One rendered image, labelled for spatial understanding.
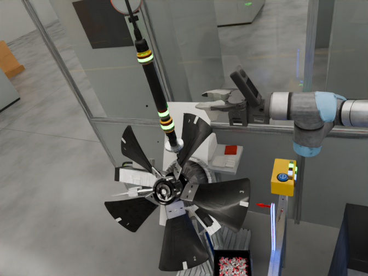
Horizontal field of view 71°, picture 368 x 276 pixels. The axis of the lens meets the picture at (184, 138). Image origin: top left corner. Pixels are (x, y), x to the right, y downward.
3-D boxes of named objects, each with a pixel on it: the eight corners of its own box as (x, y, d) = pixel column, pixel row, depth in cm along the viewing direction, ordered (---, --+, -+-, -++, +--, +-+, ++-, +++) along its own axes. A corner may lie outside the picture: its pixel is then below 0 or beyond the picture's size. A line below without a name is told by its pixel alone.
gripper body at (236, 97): (226, 126, 77) (269, 128, 72) (223, 102, 71) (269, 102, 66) (233, 111, 82) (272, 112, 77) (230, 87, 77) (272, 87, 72)
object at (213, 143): (196, 142, 190) (194, 131, 183) (218, 144, 183) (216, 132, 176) (188, 159, 178) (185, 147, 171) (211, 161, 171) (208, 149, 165)
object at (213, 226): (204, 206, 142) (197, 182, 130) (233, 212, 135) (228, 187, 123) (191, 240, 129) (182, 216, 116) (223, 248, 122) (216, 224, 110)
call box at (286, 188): (275, 171, 139) (275, 157, 133) (295, 174, 135) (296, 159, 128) (271, 195, 128) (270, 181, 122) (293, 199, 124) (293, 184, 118)
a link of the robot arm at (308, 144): (331, 141, 77) (336, 110, 70) (313, 163, 72) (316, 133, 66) (305, 132, 82) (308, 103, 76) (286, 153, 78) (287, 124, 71)
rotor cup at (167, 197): (160, 174, 127) (145, 178, 115) (186, 168, 121) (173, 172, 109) (166, 203, 125) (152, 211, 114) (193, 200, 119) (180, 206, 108)
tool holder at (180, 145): (163, 140, 101) (156, 120, 95) (180, 134, 102) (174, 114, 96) (167, 155, 94) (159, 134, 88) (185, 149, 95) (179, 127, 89)
